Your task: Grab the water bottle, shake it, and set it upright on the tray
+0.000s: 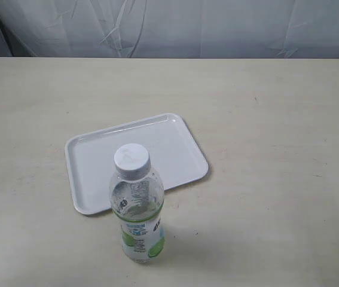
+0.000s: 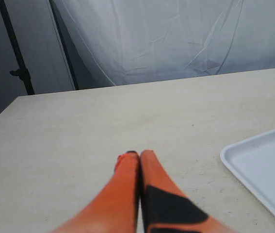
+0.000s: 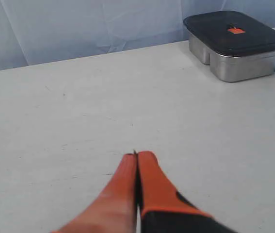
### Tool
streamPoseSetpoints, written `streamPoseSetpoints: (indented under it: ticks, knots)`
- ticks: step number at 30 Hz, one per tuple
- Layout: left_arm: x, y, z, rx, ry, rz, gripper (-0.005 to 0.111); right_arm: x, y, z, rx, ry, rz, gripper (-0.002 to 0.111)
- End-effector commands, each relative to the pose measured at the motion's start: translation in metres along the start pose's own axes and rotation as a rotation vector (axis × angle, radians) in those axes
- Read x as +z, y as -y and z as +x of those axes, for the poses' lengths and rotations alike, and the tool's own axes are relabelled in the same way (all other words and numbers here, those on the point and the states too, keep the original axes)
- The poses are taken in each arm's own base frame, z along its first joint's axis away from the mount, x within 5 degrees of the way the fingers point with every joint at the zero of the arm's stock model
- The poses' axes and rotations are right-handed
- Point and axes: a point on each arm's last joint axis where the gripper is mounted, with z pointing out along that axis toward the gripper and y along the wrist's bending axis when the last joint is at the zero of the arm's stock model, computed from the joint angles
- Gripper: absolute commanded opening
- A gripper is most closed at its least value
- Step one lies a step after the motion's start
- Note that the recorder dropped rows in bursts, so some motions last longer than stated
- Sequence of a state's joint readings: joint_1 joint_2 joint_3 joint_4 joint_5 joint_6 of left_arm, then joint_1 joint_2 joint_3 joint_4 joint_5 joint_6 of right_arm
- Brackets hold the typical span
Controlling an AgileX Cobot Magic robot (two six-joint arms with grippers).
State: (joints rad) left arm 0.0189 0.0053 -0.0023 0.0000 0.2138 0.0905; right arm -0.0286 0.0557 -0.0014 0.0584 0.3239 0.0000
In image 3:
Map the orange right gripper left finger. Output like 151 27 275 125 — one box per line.
56 153 137 233

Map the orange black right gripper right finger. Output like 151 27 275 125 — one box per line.
137 151 233 233

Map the steel lunch box black lid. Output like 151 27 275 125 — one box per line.
183 10 275 83

